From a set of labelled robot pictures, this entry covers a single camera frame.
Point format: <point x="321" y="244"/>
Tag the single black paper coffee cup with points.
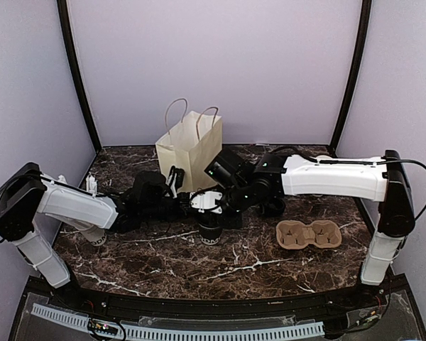
<point x="210" y="235"/>

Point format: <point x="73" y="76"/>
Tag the cream paper bag with handles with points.
<point x="191" y="144"/>

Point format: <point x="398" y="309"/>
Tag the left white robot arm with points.
<point x="29" y="192"/>

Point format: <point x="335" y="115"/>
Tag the black corner post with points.
<point x="361" y="35"/>
<point x="70" y="49"/>

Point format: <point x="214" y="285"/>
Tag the left black corner post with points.
<point x="70" y="49"/>

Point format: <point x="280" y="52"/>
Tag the white cup holding straws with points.
<point x="95" y="236"/>

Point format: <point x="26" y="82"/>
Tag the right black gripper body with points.
<point x="235" y="222"/>

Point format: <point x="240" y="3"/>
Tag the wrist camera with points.
<point x="207" y="202"/>
<point x="174" y="181"/>

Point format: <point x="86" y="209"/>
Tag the stack of black coffee lids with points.
<point x="272" y="208"/>

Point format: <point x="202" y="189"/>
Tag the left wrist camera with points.
<point x="174" y="181"/>

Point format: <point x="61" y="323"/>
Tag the black front frame rail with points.
<point x="329" y="304"/>

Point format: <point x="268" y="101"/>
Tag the grey slotted cable duct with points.
<point x="178" y="329"/>

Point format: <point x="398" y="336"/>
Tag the brown pulp cup carrier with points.
<point x="295" y="235"/>

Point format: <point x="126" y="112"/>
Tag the right black corner post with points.
<point x="361" y="35"/>

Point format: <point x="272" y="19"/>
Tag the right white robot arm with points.
<point x="379" y="179"/>

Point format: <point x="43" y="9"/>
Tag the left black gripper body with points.
<point x="175" y="214"/>

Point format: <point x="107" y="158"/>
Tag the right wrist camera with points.
<point x="207" y="202"/>

